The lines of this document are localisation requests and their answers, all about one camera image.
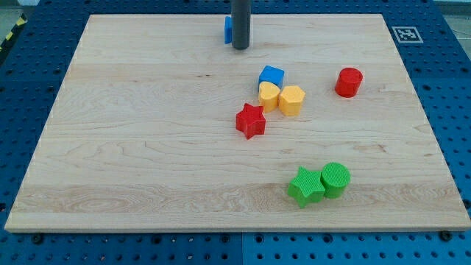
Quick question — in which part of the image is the red star block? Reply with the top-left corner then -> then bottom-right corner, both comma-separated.
235,103 -> 266,140

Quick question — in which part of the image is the green star block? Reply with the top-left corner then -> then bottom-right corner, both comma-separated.
287,166 -> 325,208

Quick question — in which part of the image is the yellow heart block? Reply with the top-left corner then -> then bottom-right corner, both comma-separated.
258,81 -> 280,113

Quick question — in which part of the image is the yellow hexagon block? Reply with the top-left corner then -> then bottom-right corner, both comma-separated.
279,85 -> 305,116

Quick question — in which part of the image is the blue cube block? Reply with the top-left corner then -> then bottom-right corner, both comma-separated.
258,66 -> 285,88

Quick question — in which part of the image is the wooden board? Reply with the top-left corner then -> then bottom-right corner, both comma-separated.
4,14 -> 470,233

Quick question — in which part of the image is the blue block behind rod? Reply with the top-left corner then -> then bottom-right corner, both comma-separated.
224,16 -> 233,44

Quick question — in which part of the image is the green cylinder block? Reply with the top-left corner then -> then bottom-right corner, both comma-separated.
321,162 -> 351,199

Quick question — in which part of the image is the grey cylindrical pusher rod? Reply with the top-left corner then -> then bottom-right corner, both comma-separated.
231,0 -> 251,50

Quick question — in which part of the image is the red cylinder block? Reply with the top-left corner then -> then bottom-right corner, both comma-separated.
335,67 -> 364,98

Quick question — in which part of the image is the white fiducial marker tag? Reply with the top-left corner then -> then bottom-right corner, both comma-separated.
392,26 -> 423,43

